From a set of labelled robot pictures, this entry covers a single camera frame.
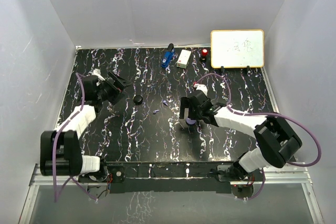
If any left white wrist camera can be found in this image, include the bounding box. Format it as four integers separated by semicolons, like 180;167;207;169
92;69;105;86

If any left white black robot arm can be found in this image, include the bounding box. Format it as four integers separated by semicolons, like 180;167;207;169
40;69;133;182

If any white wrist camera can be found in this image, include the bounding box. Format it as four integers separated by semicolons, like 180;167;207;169
193;82;208;96
92;69;105;86

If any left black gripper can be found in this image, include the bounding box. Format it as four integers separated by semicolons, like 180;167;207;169
97;72;133;104

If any aluminium frame rail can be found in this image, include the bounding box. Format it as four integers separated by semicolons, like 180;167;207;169
30;162;312;187

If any white small box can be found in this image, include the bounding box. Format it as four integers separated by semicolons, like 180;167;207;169
176;49;191;69

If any blue stapler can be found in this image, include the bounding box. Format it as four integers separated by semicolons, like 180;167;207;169
161;43;175;68

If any black front base bar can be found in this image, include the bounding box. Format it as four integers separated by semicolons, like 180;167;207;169
104;161;266;195

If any red emergency button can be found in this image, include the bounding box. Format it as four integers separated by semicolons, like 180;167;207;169
200;48;208;62

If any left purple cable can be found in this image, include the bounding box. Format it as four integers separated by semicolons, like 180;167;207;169
52;72;91;203

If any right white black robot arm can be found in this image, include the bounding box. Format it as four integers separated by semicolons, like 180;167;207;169
179;90;302;180

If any white board yellow frame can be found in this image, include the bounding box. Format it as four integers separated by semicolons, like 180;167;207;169
211;29;265;69

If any black earbud charging case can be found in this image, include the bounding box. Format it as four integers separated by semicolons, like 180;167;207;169
133;94;143;105

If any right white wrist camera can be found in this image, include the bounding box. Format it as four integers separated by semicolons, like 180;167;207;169
193;82;208;96

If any purple earbud charging case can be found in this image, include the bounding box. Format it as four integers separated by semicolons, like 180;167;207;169
185;118;197;125

